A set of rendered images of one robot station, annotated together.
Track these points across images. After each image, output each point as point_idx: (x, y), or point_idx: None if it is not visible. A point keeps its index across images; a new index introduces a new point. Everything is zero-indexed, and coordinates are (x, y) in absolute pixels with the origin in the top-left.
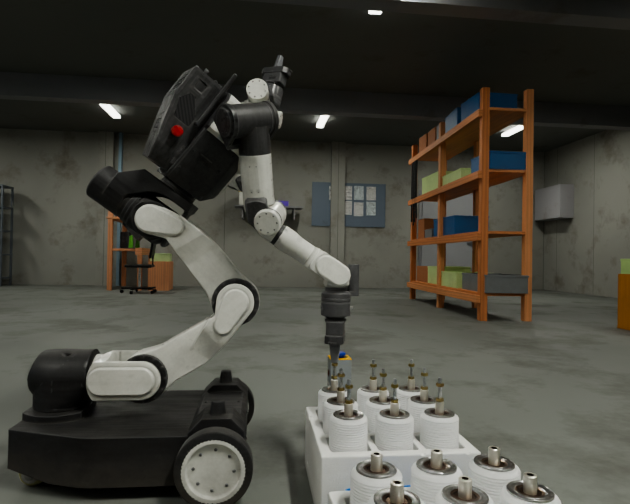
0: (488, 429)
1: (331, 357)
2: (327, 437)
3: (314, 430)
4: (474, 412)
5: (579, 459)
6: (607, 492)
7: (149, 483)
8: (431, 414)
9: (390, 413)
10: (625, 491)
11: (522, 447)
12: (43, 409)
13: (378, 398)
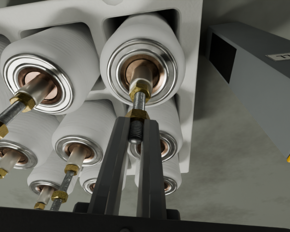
0: (236, 176)
1: (111, 134)
2: (6, 37)
3: (26, 7)
4: (280, 178)
5: (173, 194)
6: (131, 189)
7: None
8: (35, 184)
9: (7, 152)
10: (133, 194)
11: (195, 181)
12: None
13: (88, 148)
